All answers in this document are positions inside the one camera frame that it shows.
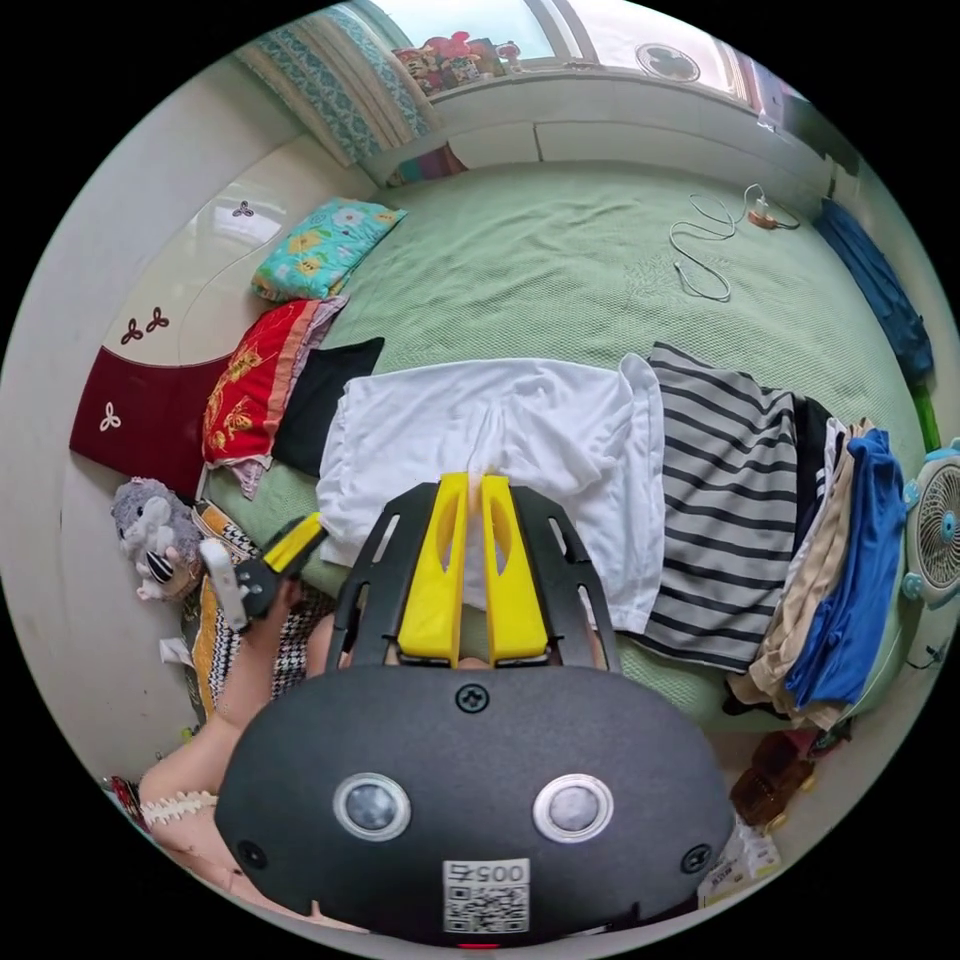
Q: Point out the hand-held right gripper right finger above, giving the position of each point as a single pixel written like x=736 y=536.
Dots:
x=517 y=607

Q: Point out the black garment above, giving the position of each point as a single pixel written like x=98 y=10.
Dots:
x=330 y=405

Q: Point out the blue cloth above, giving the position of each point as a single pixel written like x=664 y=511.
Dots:
x=874 y=292

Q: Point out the person's left hand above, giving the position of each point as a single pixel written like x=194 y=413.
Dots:
x=285 y=611

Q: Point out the patterned teal curtain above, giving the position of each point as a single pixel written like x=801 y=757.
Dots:
x=337 y=82

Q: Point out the cream and maroon headboard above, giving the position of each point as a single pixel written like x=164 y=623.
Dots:
x=165 y=352

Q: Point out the brown sandals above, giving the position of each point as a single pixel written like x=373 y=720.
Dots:
x=772 y=780

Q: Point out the person's left forearm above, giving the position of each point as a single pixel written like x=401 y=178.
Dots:
x=251 y=675

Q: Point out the white round fan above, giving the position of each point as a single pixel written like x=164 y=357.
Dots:
x=667 y=63

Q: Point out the red embroidered pillow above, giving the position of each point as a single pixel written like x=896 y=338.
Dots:
x=247 y=390

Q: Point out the colourful toys on windowsill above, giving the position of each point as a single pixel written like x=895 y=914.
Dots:
x=450 y=61

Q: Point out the power strip with white plug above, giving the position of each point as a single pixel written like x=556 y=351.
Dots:
x=761 y=216

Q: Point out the window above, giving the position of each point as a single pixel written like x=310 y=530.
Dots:
x=570 y=34

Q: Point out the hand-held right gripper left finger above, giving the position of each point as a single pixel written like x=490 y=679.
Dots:
x=431 y=592

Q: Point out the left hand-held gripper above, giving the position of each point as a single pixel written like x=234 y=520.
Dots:
x=259 y=589

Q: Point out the small blue desk fan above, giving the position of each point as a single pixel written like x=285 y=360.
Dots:
x=934 y=525

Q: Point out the white short sleeve shirt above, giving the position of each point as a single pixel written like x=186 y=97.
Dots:
x=540 y=435

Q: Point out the white printed paper bag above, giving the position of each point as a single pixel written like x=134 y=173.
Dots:
x=739 y=862

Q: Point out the bed with green quilt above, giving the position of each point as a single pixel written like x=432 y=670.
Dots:
x=540 y=270

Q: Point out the teal floral pillow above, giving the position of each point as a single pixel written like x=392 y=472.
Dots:
x=322 y=244

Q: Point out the pile of clothes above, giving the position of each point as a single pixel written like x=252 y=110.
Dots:
x=720 y=495

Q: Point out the grey plush hamster toy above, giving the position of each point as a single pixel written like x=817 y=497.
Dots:
x=150 y=532

